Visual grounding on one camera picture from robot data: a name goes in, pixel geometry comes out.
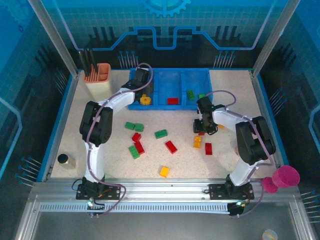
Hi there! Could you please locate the pink cup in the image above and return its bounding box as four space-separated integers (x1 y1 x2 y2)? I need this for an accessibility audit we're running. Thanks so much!
271 166 300 188

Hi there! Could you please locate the pale round disc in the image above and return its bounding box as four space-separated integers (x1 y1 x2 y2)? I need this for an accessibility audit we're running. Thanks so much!
262 229 279 240

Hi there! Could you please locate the aluminium frame post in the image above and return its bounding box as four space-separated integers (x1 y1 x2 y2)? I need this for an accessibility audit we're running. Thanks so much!
251 0 302 78
27 0 81 77

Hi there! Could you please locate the table side rail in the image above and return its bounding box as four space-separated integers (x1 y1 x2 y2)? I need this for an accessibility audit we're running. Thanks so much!
37 71 81 182
249 69 285 168

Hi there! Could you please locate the cream and pink utensil holder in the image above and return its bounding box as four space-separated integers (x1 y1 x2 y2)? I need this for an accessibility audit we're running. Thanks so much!
83 62 118 103

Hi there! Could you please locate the yellow round lego piece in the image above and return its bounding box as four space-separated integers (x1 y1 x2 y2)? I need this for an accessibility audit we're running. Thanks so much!
139 94 153 106

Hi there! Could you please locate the small magenta foam cylinder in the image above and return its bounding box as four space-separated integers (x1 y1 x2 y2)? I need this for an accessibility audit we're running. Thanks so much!
261 176 279 194

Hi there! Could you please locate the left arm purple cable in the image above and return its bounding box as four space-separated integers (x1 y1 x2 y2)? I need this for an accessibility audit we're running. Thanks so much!
84 62 154 217

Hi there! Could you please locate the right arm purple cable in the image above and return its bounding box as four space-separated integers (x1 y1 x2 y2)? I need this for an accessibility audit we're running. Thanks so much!
204 89 276 218

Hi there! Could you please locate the black base electronics box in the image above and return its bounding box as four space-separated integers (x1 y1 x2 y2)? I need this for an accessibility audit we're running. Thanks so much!
86 198 106 216
228 201 247 217

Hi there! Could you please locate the blue plastic bin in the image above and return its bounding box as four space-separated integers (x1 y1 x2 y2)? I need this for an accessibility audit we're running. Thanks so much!
127 67 158 111
154 69 185 112
181 69 213 113

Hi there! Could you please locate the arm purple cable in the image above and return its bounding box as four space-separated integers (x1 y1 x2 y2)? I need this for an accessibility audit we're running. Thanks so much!
204 89 276 218
84 62 154 217

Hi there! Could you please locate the black utensil handle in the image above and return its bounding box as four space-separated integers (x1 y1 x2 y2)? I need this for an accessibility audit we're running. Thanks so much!
89 48 98 72
78 49 87 76
84 48 92 76

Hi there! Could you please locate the slotted grey cable duct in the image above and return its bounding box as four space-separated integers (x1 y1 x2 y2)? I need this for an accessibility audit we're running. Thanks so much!
38 202 232 214

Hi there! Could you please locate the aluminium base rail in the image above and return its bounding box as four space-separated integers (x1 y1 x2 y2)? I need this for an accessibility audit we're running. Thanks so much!
28 177 301 205

